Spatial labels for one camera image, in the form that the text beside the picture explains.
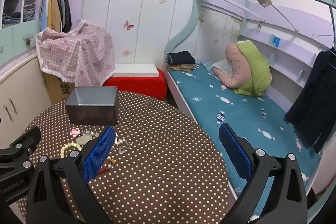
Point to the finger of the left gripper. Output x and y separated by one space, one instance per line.
28 140

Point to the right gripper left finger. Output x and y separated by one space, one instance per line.
47 202

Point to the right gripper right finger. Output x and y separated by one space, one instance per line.
286 202

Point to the pink flower hair clip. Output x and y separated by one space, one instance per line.
75 132

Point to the pale jade pendant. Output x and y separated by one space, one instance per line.
84 139

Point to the brown cardboard box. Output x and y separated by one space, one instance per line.
57 89

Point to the pearl earrings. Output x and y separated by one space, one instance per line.
92 133

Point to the grey metal tin box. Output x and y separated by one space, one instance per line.
96 106

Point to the teal bed mattress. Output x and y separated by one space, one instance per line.
258 119

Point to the hanging dark jacket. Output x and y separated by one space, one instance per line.
313 112

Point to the brown polka dot tablecloth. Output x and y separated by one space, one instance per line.
173 173

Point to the mint green drawers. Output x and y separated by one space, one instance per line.
18 39

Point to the pink checkered cloth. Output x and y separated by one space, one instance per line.
83 56

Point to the white board on ottoman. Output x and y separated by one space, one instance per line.
136 70

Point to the green and pink quilt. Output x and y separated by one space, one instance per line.
251 75

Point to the hanging clothes in wardrobe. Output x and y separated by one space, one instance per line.
55 15

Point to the red ottoman bench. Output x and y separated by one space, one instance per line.
150 86

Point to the folded dark clothes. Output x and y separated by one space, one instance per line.
180 58

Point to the white wardrobe doors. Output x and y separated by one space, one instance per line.
140 29

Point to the cream cabinet with handles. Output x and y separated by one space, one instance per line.
23 97

